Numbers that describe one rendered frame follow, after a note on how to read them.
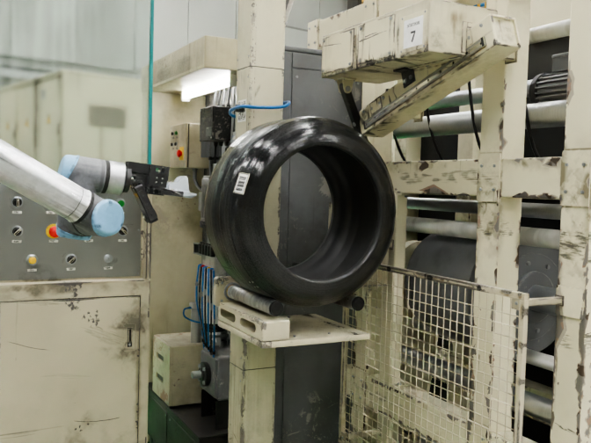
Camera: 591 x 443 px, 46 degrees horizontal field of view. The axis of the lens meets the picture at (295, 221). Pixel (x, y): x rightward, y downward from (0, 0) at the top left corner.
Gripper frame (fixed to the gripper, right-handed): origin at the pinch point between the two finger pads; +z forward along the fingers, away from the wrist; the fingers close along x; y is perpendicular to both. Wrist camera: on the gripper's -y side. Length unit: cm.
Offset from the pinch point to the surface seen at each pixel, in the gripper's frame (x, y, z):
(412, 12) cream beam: -27, 60, 48
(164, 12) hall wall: 997, 319, 247
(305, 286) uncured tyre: -12.2, -21.8, 34.0
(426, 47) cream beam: -35, 49, 49
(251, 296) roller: 3.8, -27.8, 24.6
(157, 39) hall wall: 995, 272, 242
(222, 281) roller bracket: 23.9, -26.2, 22.7
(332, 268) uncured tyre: 12, -17, 57
